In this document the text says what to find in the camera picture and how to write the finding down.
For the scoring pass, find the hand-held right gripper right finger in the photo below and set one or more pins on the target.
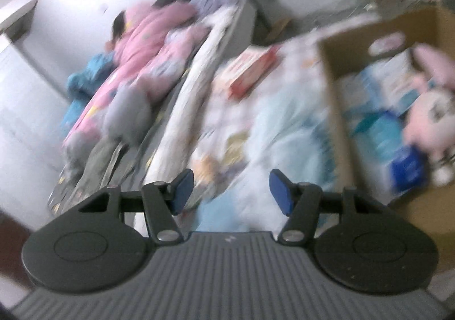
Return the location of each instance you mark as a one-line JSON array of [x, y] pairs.
[[281, 192]]

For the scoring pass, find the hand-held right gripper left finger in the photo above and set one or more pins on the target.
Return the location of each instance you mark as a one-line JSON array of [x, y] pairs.
[[183, 191]]

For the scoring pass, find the white plastic bag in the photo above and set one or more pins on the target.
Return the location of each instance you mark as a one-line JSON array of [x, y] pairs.
[[284, 135]]

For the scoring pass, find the white dark blue wipes pack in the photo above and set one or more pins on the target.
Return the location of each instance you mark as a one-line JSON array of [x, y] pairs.
[[384, 142]]

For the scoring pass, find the large brown cardboard box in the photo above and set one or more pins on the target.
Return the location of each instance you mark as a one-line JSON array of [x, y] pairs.
[[334, 67]]

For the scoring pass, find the light blue tissue pack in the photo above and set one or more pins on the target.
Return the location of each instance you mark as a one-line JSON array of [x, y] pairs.
[[373, 85]]

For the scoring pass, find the pink plush toy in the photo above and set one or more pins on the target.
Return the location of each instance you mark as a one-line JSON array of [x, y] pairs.
[[430, 117]]

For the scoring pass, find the grey soft cloth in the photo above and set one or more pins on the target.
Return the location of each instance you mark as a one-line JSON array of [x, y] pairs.
[[124, 114]]

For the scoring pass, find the dark grey bed sheet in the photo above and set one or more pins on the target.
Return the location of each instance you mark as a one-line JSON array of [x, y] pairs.
[[160, 135]]

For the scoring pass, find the white rolled fringed quilt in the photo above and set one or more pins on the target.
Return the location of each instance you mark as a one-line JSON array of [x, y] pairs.
[[192, 92]]

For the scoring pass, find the red tissue pack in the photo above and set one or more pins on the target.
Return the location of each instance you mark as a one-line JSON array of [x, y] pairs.
[[248, 71]]

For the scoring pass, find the teal blue cloth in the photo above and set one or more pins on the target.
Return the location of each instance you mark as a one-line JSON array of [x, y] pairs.
[[85, 85]]

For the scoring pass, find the brown cardboard piece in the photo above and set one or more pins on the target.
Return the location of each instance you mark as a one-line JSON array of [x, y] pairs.
[[280, 30]]

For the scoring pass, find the grey bed base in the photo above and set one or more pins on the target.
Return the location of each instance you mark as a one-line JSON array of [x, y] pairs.
[[245, 21]]

